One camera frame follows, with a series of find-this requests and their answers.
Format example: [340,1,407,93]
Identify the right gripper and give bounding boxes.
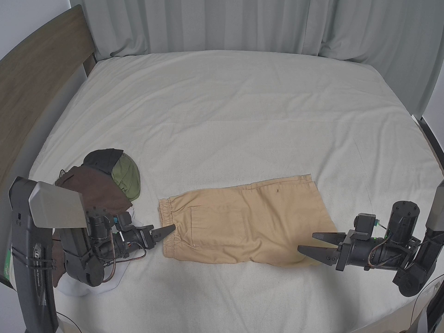
[297,232,374,272]

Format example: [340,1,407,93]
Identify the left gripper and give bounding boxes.
[131,224,176,251]

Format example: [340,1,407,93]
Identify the beige shorts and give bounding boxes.
[158,174,339,267]

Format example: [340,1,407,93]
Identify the bed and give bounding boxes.
[0,5,444,333]

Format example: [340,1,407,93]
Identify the green garment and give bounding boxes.
[112,153,142,201]

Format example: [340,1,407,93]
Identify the white garment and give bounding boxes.
[57,212,146,297]

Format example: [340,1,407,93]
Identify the brown garment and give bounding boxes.
[51,165,134,289]

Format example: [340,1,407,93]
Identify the black garment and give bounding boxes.
[84,148,125,179]

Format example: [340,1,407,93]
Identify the grey-green curtain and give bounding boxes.
[66,0,444,117]

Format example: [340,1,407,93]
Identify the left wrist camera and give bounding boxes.
[112,211,136,233]

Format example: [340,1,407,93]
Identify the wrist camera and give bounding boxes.
[112,211,136,233]
[348,213,379,242]

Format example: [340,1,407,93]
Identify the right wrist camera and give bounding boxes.
[348,213,379,242]

